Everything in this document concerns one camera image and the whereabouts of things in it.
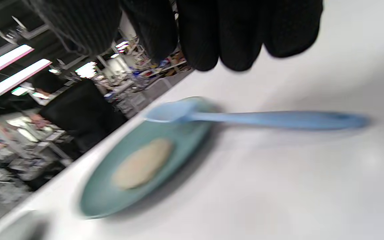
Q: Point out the person's right hand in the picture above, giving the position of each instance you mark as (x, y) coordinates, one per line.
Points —
(212, 30)

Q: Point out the light blue dessert shovel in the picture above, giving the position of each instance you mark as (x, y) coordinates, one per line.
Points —
(278, 120)

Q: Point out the fried egg slice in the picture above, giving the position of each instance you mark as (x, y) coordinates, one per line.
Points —
(142, 165)

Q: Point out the grey plate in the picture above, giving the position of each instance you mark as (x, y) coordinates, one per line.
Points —
(22, 230)

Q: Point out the black office chair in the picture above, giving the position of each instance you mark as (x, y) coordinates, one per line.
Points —
(82, 113)

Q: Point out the teal plate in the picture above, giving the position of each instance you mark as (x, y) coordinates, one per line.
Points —
(112, 196)

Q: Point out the ceiling light strip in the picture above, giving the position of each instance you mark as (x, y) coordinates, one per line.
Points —
(2, 63)
(18, 77)

